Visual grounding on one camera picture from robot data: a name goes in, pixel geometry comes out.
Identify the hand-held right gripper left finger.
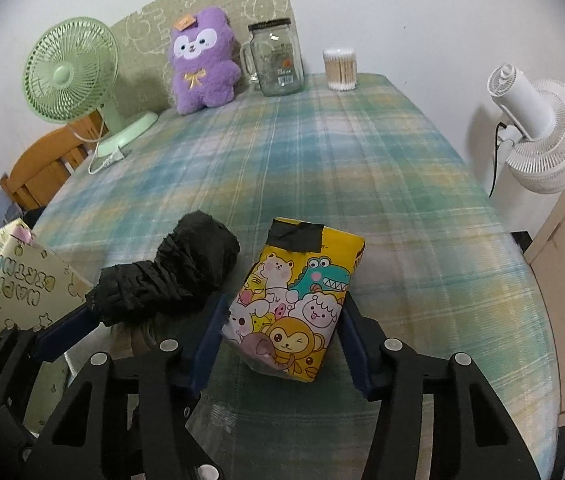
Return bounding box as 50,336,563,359
27,294,228,480

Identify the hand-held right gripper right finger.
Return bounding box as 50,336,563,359
340,294,543,480

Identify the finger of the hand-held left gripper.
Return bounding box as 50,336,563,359
0,305,99,411

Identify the pale yellow patterned gift bag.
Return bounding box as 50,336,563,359
0,220,94,436

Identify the yellow cartoon tissue packet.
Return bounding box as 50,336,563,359
222,217,366,383

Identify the plaid tablecloth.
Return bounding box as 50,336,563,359
27,72,563,480

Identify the wooden chair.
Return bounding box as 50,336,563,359
0,110,113,211

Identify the purple plush toy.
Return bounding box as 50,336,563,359
169,7,242,116

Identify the green desk fan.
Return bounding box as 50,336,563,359
23,16,159,176

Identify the cotton swab container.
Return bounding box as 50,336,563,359
323,48,358,92

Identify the glass jar mug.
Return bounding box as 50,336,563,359
240,18,305,97

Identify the white standing fan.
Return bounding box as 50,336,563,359
487,62,565,198

